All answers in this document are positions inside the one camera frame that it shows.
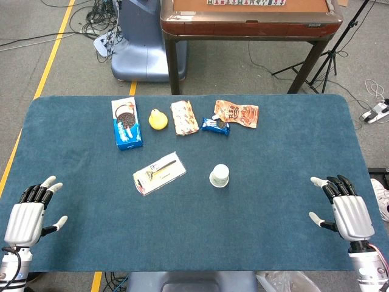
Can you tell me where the black box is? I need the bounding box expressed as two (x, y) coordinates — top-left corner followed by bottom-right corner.
(367, 167), (389, 183)

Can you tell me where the black tripod stand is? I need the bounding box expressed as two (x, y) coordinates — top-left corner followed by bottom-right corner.
(272, 0), (374, 94)

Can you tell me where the yellow pear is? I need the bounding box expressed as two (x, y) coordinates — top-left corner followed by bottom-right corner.
(148, 108), (169, 131)

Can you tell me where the white power strip with plugs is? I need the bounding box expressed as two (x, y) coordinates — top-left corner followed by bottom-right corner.
(93, 30), (118, 58)

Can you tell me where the brown mahjong table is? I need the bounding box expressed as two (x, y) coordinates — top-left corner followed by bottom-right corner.
(160, 0), (344, 95)

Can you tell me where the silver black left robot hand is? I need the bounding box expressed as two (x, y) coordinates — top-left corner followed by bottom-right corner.
(4, 175), (69, 247)

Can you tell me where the razor blister pack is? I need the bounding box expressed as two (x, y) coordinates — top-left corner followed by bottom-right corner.
(132, 151), (187, 196)

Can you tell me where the small blue cookie pack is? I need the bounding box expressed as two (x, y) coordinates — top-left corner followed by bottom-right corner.
(200, 117), (231, 136)

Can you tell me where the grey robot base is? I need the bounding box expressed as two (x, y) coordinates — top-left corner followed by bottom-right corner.
(126, 271), (258, 292)

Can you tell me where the blue felt table mat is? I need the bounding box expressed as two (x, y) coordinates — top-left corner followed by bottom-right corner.
(0, 94), (389, 273)

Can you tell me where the face-up mahjong tile row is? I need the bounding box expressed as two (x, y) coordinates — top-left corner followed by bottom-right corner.
(207, 0), (286, 6)

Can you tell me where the white pink shoe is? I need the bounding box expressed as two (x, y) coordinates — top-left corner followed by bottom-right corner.
(371, 178), (389, 222)

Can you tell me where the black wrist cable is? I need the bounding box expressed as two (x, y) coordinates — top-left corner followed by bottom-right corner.
(1, 246), (22, 290)

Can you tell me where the thin black floor cable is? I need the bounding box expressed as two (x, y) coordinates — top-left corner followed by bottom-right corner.
(247, 41), (365, 111)

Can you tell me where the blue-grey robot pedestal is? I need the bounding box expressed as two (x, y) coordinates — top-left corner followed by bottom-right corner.
(111, 0), (188, 82)

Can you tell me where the white grey power strip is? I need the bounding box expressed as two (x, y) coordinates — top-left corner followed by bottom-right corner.
(360, 99), (389, 124)

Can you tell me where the blue cookie box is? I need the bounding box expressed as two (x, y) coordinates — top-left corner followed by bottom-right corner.
(111, 96), (144, 151)

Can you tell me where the cream brown snack packet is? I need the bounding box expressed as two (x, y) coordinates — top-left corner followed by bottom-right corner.
(170, 100), (201, 136)

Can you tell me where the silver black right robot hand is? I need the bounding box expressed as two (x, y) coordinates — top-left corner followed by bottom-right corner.
(308, 175), (376, 243)

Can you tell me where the orange drink pouch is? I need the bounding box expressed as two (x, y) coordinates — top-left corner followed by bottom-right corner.
(212, 100), (260, 129)

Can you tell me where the black floor cable bundle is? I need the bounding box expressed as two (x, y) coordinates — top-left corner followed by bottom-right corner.
(39, 0), (122, 63)

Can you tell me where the clear plastic bag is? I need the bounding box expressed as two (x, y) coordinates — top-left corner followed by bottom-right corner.
(255, 270), (323, 292)

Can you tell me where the white paper cup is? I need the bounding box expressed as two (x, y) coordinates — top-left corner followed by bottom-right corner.
(208, 164), (230, 188)

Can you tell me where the white coiled cable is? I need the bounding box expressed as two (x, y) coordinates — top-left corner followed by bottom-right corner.
(364, 78), (386, 100)

